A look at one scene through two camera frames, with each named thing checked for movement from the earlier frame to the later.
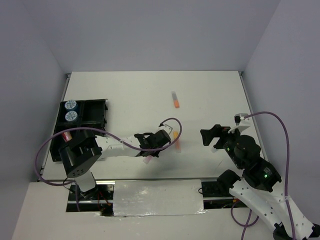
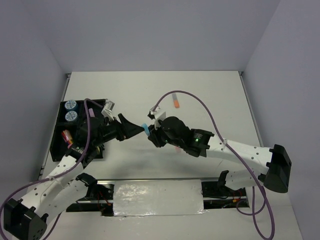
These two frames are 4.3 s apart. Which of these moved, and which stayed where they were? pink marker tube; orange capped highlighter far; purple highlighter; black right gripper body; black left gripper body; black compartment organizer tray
Moved: purple highlighter; black right gripper body; black left gripper body
Stayed: pink marker tube; black compartment organizer tray; orange capped highlighter far
